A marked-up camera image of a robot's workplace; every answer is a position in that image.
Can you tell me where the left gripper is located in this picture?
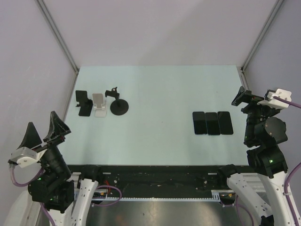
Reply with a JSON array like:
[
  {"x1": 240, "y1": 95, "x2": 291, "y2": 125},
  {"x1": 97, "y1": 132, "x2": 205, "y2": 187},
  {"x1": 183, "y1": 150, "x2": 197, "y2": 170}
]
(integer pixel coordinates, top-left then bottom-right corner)
[{"x1": 17, "y1": 110, "x2": 72, "y2": 180}]

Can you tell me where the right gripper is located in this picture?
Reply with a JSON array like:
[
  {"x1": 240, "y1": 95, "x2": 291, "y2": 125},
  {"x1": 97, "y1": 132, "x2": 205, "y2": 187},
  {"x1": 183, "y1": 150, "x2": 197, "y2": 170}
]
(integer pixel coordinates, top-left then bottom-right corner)
[{"x1": 230, "y1": 85, "x2": 278, "y2": 143}]

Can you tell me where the black phone blue edge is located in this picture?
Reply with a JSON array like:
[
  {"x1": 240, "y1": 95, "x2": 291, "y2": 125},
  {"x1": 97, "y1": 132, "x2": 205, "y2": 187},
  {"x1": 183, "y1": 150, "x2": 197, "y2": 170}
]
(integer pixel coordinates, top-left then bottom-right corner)
[{"x1": 192, "y1": 112, "x2": 207, "y2": 135}]

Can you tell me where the black folding phone stand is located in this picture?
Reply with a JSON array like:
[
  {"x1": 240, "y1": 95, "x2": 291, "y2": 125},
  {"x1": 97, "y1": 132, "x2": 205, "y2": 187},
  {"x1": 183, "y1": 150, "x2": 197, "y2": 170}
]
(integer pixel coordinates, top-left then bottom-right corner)
[{"x1": 75, "y1": 90, "x2": 93, "y2": 117}]

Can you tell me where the white folding phone stand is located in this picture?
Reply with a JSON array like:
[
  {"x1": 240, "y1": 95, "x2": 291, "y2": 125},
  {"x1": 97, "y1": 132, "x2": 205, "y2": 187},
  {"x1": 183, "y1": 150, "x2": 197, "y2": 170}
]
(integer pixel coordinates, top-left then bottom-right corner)
[{"x1": 92, "y1": 93, "x2": 107, "y2": 118}]

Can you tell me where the black round base phone stand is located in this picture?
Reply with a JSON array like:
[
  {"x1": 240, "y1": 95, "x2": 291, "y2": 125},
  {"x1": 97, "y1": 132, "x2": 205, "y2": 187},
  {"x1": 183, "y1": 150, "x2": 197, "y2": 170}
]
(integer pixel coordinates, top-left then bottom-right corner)
[{"x1": 105, "y1": 87, "x2": 129, "y2": 116}]

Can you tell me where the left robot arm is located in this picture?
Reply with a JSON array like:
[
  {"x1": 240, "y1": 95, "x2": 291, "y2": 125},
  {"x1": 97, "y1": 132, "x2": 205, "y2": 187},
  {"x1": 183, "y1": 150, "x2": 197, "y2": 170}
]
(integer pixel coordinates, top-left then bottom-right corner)
[{"x1": 11, "y1": 111, "x2": 104, "y2": 226}]

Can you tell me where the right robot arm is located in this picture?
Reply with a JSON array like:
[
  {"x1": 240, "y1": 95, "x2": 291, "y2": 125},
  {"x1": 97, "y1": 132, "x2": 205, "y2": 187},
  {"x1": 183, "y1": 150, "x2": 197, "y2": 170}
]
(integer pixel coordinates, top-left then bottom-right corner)
[{"x1": 217, "y1": 87, "x2": 301, "y2": 226}]

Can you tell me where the right aluminium frame post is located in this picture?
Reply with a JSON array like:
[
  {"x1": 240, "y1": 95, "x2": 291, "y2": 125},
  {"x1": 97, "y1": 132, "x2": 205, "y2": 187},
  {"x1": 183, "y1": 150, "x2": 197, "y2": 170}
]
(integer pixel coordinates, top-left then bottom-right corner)
[{"x1": 239, "y1": 0, "x2": 286, "y2": 75}]

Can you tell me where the aluminium frame post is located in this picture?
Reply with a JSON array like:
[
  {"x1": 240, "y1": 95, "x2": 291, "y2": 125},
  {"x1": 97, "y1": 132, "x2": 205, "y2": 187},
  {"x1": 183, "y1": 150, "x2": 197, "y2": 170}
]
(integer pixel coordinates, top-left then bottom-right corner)
[
  {"x1": 239, "y1": 0, "x2": 286, "y2": 75},
  {"x1": 35, "y1": 0, "x2": 79, "y2": 75}
]

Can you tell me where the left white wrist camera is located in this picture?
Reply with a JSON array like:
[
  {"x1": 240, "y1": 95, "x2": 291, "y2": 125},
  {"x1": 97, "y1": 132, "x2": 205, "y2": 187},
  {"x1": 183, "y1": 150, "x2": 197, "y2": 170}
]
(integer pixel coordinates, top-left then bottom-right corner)
[{"x1": 8, "y1": 147, "x2": 48, "y2": 168}]

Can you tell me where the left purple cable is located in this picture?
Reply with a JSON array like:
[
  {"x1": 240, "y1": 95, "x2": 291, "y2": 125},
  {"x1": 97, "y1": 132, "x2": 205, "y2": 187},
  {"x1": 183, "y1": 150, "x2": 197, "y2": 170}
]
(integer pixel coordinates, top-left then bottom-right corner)
[{"x1": 9, "y1": 164, "x2": 58, "y2": 226}]

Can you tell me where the purple cable loop under rail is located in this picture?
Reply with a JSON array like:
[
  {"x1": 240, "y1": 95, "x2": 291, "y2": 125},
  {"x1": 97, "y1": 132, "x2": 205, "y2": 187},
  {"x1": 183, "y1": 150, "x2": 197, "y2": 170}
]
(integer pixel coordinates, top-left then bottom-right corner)
[{"x1": 93, "y1": 185, "x2": 123, "y2": 208}]

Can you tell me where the white slotted cable duct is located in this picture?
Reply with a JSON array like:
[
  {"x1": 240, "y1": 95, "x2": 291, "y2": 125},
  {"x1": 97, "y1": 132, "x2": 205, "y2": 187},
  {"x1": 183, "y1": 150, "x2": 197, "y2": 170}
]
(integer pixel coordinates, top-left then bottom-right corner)
[{"x1": 74, "y1": 189, "x2": 233, "y2": 202}]

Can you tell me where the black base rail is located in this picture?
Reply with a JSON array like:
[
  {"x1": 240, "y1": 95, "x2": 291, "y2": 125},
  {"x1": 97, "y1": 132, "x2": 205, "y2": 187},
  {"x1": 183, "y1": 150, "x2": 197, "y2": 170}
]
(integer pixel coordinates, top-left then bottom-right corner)
[{"x1": 68, "y1": 164, "x2": 247, "y2": 198}]

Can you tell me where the left aluminium frame post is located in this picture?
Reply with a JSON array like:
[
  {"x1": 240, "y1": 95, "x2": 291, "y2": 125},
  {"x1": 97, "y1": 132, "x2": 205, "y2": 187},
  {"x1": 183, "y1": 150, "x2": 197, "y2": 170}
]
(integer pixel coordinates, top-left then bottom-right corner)
[{"x1": 35, "y1": 0, "x2": 79, "y2": 75}]

